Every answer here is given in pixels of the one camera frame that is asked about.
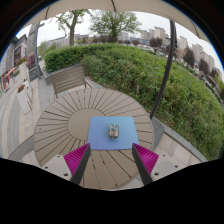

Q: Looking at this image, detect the thin sparse-leaved tree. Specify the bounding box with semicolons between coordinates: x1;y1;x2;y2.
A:
54;9;91;48

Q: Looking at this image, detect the beige parasol canopy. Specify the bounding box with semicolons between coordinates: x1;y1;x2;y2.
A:
24;0;211;44

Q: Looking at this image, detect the group of apartment towers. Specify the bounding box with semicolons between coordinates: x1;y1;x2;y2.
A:
139;26;223;81

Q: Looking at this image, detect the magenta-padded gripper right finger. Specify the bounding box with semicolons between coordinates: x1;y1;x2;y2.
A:
131;142;183;186

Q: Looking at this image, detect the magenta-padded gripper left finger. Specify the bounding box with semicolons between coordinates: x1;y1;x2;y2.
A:
41;142;92;186

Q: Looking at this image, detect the dark storefront building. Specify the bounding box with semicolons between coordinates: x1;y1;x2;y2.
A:
1;33;28;79

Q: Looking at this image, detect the dark curved parasol pole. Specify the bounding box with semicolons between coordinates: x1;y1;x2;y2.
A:
149;19;178;120

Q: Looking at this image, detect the white flower planter box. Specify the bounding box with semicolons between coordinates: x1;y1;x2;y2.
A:
17;57;30;84
16;83;34;116

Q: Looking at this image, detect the round leafy green tree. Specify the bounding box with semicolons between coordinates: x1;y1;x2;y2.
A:
89;9;143;44

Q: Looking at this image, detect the blue mouse pad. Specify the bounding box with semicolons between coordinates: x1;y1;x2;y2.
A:
87;115;140;151

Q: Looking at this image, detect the brown slatted outdoor chair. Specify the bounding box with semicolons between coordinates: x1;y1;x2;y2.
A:
49;63;94;100

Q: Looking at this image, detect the tall grey sign pillar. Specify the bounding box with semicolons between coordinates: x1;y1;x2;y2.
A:
27;21;46;83

